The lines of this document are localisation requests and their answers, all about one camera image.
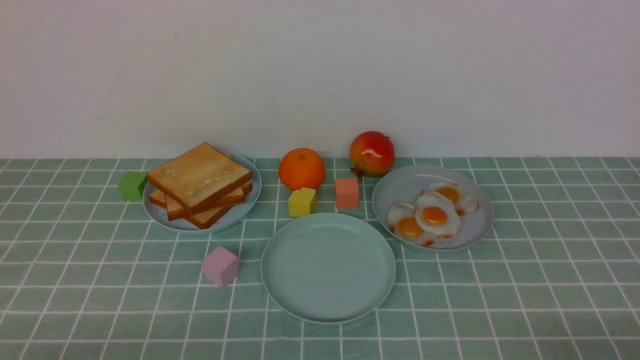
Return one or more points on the toast slice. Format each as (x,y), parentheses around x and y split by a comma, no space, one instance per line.
(207,218)
(175,210)
(199,178)

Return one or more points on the pink foam cube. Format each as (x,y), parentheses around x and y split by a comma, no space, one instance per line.
(221,266)

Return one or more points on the salmon foam cube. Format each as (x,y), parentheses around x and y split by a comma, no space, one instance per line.
(346,193)

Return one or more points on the grey egg plate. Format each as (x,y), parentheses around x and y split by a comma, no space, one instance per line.
(406,184)

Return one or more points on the fried egg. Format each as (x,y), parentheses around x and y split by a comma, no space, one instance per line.
(464,202)
(402,223)
(436,214)

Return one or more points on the green centre plate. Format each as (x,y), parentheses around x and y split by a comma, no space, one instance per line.
(328,268)

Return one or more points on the light blue bread plate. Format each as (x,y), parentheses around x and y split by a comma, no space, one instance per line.
(232,216)

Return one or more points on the yellow foam block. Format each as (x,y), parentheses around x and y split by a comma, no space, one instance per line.
(302,202)

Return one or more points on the orange fruit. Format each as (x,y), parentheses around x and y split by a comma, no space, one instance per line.
(302,168)

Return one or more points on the red pomegranate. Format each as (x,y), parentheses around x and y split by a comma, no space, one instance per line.
(372,154)

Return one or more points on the green foam cube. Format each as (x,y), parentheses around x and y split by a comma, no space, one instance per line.
(132,185)

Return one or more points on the green checked tablecloth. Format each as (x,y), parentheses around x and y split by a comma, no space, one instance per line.
(86,275)

